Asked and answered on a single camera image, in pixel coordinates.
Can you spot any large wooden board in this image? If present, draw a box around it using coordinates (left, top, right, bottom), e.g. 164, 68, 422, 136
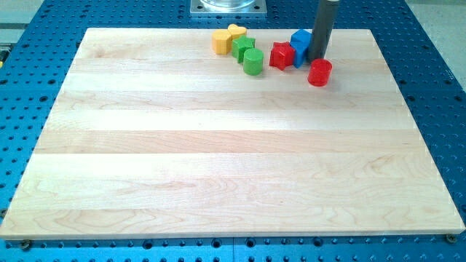
1, 28, 465, 240

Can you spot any green cylinder block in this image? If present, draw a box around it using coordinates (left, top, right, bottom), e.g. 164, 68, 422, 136
243, 48, 264, 76

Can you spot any green star block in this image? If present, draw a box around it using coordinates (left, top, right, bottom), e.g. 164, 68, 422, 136
232, 36, 256, 63

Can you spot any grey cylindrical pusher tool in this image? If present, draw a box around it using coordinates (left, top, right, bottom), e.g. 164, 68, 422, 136
308, 0, 340, 63

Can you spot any yellow heart block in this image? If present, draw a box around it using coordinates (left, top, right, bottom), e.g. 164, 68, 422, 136
227, 24, 247, 39

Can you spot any red cylinder block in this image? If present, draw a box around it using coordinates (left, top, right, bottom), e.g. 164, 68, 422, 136
307, 58, 333, 87

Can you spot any yellow hexagon block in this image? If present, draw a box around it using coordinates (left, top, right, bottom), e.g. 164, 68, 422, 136
211, 29, 232, 55

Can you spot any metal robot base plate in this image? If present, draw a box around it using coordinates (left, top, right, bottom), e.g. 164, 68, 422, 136
189, 0, 267, 16

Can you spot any red star block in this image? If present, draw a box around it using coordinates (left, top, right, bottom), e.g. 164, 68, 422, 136
269, 41, 296, 71

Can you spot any blue angular block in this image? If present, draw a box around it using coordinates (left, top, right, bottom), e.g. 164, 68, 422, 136
290, 41, 309, 68

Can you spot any blue cube block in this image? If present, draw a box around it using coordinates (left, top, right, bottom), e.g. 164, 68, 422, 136
291, 29, 312, 46

